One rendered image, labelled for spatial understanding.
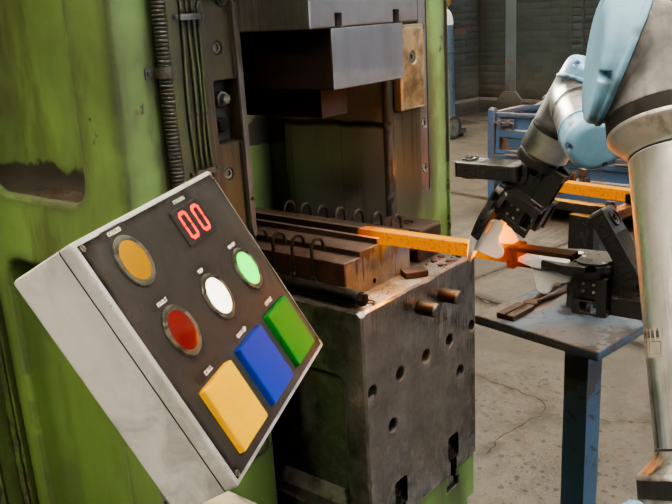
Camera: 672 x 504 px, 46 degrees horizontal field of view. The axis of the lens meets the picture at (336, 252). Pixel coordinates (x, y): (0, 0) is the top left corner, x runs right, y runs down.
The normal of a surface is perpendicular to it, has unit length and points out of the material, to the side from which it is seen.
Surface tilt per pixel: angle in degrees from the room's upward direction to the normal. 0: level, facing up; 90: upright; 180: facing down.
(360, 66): 90
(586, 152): 107
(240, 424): 60
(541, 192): 90
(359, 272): 90
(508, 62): 90
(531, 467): 0
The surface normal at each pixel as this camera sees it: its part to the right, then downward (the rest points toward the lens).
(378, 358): 0.78, 0.14
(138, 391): -0.23, 0.29
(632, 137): -0.68, 0.61
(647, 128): -0.57, 0.57
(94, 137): -0.62, 0.25
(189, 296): 0.81, -0.47
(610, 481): -0.06, -0.96
